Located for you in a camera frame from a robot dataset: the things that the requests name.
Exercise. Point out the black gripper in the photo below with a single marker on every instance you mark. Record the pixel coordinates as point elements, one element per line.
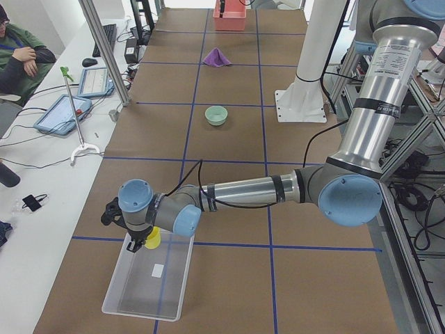
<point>135,236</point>

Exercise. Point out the yellow plastic cup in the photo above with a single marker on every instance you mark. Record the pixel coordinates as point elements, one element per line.
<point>153,240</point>

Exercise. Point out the mint green bowl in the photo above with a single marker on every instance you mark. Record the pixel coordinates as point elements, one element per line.
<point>216,115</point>

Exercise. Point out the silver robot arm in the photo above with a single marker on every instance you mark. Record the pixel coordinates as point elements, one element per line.
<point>344,188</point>

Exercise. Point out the clear plastic storage box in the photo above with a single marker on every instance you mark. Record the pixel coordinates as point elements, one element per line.
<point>150,283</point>

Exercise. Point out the small black device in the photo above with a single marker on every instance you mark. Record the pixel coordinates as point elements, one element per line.
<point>34,203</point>

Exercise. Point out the blue tablet near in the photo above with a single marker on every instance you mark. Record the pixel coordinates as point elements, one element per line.
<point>58,119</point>

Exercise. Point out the blue tablet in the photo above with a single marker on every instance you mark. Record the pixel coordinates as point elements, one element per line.
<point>58,119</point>
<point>95,82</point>

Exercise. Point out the blue tablet far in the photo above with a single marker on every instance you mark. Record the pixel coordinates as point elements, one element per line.
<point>95,82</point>

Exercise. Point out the reacher grabber tool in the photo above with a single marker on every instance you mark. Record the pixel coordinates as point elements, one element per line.
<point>83,146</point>

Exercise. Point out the black computer mouse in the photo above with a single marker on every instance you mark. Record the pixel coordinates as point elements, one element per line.
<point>88,62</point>

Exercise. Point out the black power adapter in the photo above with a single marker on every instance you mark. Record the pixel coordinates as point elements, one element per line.
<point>131,53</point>

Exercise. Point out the purple cloth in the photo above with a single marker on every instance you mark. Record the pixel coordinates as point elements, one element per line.
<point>215,58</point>

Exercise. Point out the seated person green shirt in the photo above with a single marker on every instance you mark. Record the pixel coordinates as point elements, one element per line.
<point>25,60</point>

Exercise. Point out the pink plastic bin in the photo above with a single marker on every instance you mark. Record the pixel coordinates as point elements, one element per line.
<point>229,15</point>

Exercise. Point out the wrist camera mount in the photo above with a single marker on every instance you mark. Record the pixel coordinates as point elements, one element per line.
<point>112,214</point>

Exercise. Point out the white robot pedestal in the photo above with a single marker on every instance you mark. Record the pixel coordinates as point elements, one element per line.
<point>302,101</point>

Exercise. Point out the aluminium frame post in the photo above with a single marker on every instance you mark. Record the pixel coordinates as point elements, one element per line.
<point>95,26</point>

